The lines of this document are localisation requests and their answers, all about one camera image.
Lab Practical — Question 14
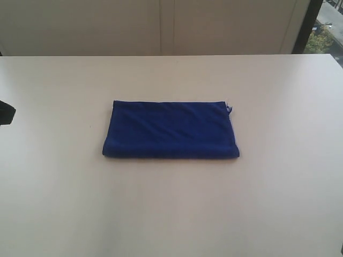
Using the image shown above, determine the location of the blue towel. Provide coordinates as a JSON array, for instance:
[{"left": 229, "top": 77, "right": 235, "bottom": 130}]
[{"left": 102, "top": 100, "right": 240, "bottom": 160}]

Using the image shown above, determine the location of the black window frame post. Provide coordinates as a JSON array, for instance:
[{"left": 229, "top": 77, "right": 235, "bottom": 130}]
[{"left": 292, "top": 0, "right": 323, "bottom": 54}]

